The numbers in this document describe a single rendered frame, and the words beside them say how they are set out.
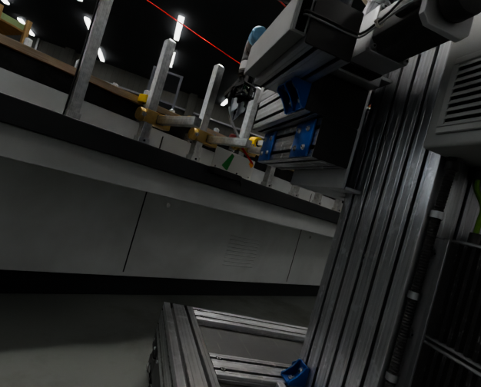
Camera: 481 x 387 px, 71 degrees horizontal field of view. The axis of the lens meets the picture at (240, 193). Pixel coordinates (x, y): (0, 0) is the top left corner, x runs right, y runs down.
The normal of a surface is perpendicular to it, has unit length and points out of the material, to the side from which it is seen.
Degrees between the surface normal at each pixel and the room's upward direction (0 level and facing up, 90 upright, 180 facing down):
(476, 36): 90
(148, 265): 90
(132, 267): 90
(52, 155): 90
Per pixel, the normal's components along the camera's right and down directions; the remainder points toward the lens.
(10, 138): 0.66, 0.18
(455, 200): 0.27, 0.06
